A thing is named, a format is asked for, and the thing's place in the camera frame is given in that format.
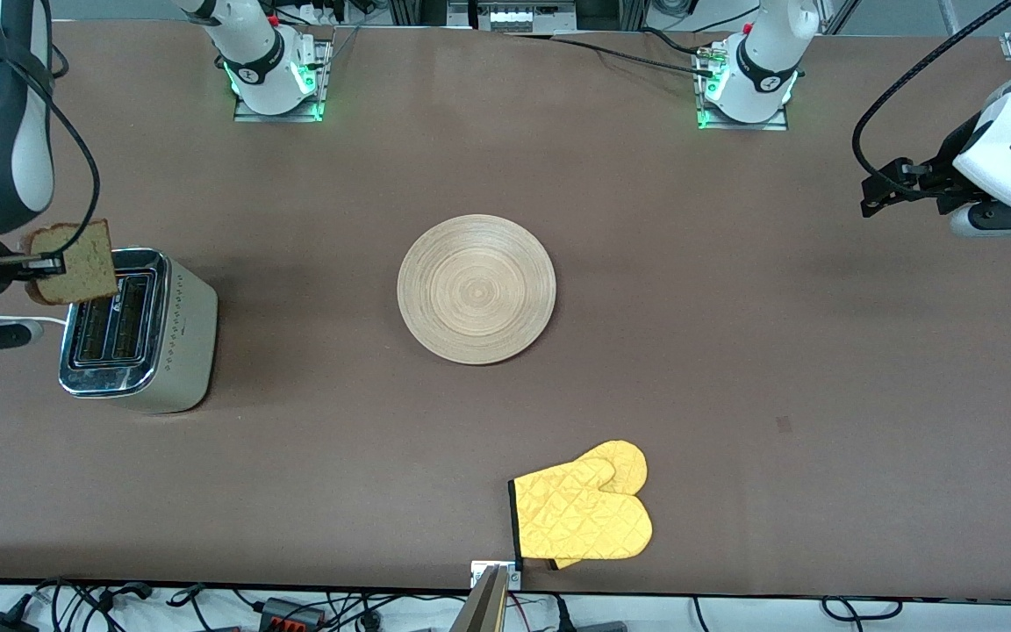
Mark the grey electrical terminal box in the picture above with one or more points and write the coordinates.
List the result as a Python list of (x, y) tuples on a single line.
[(519, 16)]

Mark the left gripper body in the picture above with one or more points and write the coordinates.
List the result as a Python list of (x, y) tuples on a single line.
[(947, 173)]

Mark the red black connector block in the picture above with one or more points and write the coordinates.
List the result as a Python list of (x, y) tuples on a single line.
[(290, 613)]

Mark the aluminium profile post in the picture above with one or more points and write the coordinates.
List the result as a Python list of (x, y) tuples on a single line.
[(481, 606)]

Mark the black power adapter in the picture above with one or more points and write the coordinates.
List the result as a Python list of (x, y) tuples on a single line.
[(1, 623)]

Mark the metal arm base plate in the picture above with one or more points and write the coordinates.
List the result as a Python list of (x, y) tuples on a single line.
[(777, 123), (323, 79)]

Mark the silver two-slot toaster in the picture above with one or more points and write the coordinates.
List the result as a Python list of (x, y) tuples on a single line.
[(141, 342)]

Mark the round wooden plate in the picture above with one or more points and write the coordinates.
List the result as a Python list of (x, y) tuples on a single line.
[(476, 290)]

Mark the yellow quilted oven mitt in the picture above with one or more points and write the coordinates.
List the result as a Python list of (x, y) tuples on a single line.
[(580, 518), (627, 461)]

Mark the small metal post bracket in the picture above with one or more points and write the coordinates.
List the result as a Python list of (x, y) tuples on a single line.
[(516, 578)]

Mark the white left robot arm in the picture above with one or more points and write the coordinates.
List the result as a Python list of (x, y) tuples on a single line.
[(760, 70)]

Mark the brown bread slice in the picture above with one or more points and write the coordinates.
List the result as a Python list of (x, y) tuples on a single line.
[(80, 263)]

